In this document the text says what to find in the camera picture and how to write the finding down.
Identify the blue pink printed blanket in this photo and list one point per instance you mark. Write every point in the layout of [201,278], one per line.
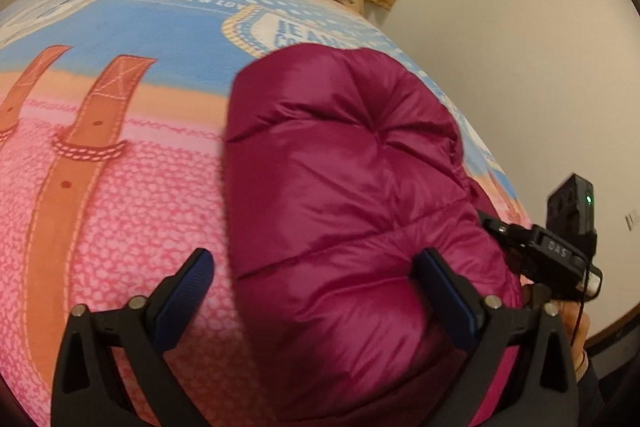
[115,167]

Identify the magenta down jacket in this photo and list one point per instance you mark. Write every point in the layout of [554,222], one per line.
[350,187]

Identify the person's right hand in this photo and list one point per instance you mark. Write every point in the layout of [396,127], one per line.
[574,332]

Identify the person's dark sleeved forearm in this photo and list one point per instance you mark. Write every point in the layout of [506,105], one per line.
[595,392]

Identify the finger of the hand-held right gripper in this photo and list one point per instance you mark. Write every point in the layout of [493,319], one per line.
[502,229]

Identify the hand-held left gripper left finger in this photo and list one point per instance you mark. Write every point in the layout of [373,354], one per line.
[182,294]

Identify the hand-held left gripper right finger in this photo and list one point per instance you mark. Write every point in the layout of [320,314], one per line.
[447,294]

